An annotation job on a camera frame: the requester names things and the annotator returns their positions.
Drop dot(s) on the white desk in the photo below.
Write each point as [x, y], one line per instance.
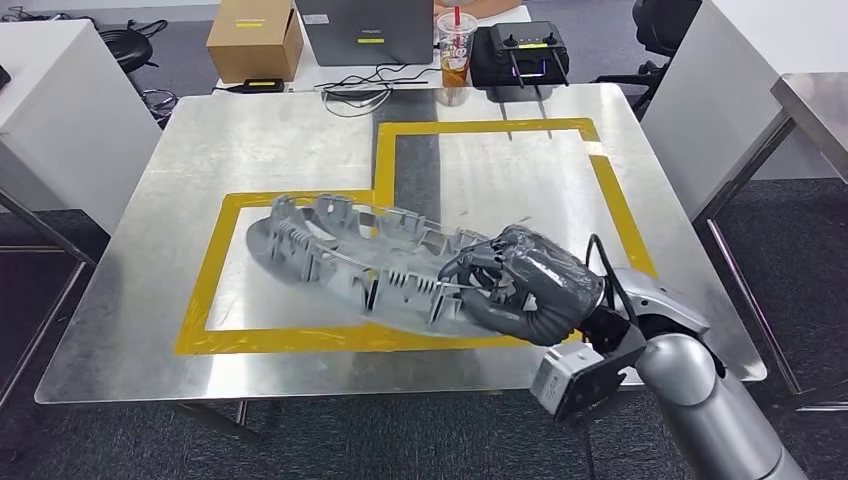
[305, 74]

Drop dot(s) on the stainless steel table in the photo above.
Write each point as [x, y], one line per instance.
[821, 112]
[46, 228]

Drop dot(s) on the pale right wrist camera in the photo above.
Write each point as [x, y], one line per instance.
[556, 381]

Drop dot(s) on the brown cardboard box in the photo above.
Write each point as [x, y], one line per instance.
[252, 46]

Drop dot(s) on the small black power bank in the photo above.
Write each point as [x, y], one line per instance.
[258, 86]

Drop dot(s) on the black round stool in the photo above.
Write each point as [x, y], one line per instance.
[126, 50]

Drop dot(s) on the grey laptop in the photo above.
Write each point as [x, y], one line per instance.
[364, 30]

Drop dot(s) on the white table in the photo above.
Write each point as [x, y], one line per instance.
[715, 99]
[66, 119]

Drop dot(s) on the grey plastic wheel cover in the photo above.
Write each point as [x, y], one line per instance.
[311, 252]

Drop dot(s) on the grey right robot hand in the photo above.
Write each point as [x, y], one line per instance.
[543, 272]

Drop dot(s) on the black office chair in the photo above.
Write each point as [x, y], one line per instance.
[662, 26]

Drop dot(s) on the stainless steel workbench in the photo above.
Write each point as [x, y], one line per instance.
[265, 152]

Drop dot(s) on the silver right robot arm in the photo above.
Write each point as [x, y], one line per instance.
[696, 397]

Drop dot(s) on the black remote controller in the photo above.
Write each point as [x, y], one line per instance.
[530, 66]

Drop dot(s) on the iced drink cup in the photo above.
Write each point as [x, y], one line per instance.
[456, 60]

